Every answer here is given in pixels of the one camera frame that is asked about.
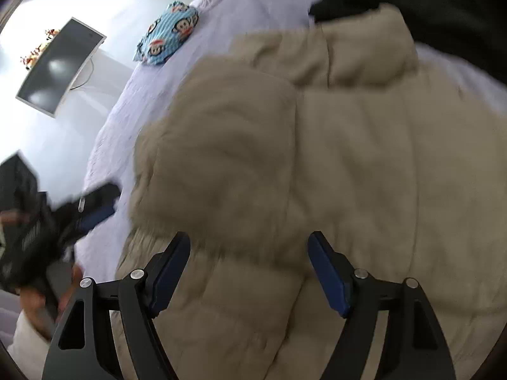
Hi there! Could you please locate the black garment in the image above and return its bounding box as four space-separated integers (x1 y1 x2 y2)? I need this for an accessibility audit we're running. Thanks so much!
309 0 486 72

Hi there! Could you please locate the person's left hand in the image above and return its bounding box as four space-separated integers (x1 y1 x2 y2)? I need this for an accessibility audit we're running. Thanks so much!
18 263 86 331

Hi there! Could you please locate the red flower decoration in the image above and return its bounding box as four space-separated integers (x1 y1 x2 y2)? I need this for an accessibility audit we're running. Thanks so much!
20 28 60 71

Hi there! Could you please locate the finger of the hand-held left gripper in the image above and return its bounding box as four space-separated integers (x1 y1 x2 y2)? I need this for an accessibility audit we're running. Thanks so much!
77 183 121 233

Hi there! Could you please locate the blue monkey-print pillow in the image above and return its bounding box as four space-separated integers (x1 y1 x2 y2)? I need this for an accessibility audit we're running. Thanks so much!
133 1 200 66

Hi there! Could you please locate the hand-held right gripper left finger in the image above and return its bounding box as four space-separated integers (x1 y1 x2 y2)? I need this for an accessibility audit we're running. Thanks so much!
42 231 191 380

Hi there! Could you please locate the wall-mounted television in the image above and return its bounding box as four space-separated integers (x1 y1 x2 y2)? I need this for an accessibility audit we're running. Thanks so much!
16 17 107 118

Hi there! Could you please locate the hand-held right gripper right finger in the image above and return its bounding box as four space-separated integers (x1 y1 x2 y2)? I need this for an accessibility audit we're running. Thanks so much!
308 231 454 380

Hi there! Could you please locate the person's left forearm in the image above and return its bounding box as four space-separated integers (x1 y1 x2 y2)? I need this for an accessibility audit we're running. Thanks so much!
8 314 54 369

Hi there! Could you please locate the beige puffer jacket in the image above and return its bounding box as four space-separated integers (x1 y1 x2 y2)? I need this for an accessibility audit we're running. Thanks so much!
109 4 507 380

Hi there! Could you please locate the lavender bed cover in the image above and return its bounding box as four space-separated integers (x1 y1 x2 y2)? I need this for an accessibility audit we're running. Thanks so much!
73 0 507 286

